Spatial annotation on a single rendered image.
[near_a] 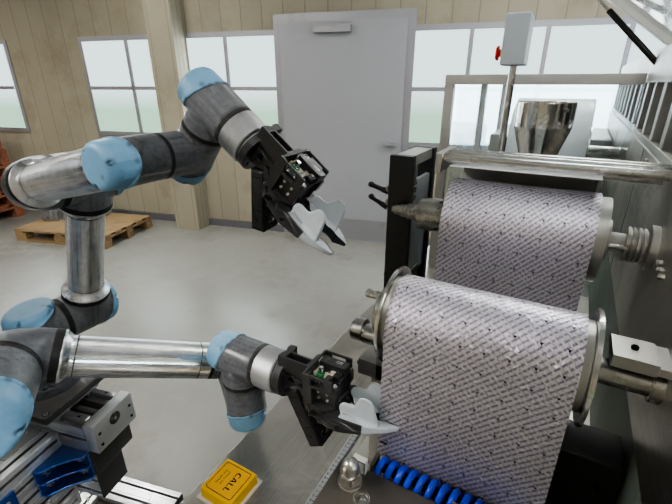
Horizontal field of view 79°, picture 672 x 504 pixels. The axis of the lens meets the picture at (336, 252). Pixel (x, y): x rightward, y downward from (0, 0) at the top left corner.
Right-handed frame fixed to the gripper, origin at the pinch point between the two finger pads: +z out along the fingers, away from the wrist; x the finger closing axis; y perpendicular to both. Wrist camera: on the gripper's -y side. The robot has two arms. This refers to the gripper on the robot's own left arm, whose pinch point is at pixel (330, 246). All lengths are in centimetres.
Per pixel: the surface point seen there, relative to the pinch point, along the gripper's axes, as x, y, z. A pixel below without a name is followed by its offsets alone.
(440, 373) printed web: -7.0, 4.5, 23.5
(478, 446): -7.1, 1.0, 34.5
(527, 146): 67, 18, 10
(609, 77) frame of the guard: 96, 40, 12
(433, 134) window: 336, -78, -52
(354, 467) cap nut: -14.6, -12.4, 26.3
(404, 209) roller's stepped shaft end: 23.2, 2.2, 2.4
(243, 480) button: -16.4, -37.0, 19.2
